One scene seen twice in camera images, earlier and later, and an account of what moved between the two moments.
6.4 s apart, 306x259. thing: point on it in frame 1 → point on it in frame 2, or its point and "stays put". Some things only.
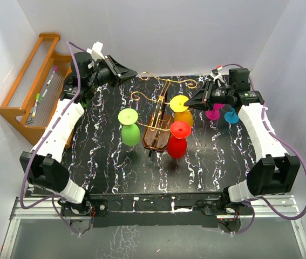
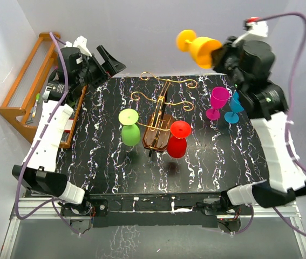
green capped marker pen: [37, 99] stays put
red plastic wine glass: [177, 145] stays put
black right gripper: [202, 100] → [226, 49]
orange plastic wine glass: [185, 116] → [201, 48]
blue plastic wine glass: [231, 117] stays put
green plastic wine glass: [130, 130] stays put
